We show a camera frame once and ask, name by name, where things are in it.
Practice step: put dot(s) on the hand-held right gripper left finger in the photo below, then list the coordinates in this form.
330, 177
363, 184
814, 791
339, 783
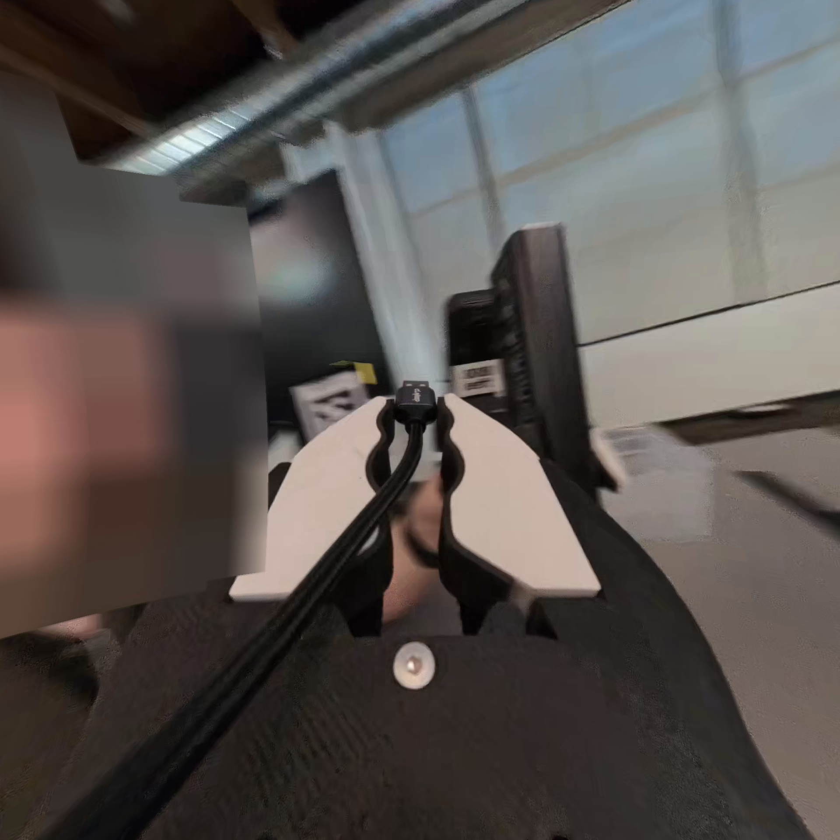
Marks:
315, 499

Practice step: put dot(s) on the black white marker sign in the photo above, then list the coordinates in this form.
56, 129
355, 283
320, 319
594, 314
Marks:
328, 410

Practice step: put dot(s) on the person's left forearm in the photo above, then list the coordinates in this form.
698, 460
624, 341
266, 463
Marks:
413, 597

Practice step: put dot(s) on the silver ventilation duct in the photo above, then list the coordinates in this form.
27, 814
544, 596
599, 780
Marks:
262, 121

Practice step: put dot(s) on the person's left hand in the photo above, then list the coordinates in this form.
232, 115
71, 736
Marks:
430, 505

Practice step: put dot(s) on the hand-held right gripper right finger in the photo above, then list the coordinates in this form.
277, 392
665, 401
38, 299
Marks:
518, 518

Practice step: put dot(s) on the black wristband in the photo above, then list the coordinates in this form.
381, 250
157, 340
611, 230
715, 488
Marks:
423, 548

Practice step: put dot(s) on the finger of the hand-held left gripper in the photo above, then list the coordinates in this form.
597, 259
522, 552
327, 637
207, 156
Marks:
605, 459

